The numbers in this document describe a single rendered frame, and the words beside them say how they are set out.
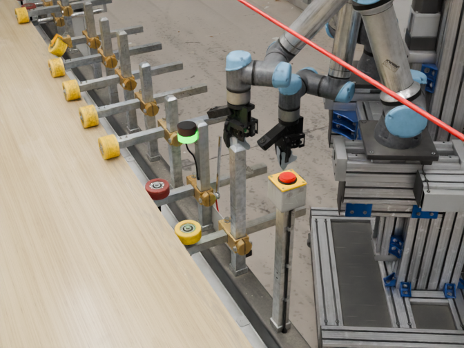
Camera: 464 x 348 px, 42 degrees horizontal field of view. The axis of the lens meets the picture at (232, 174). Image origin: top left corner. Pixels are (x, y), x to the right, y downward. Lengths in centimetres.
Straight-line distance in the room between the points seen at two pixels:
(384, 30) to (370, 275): 132
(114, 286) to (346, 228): 153
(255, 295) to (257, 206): 153
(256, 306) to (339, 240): 108
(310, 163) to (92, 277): 227
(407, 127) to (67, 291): 104
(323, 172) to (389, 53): 203
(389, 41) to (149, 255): 88
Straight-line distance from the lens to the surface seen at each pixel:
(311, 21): 185
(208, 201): 203
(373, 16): 169
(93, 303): 165
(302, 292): 291
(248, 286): 193
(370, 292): 266
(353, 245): 286
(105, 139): 215
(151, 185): 202
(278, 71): 179
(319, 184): 359
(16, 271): 180
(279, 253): 160
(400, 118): 179
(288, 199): 147
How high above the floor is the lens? 207
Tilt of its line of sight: 35 degrees down
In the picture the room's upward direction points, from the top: 1 degrees counter-clockwise
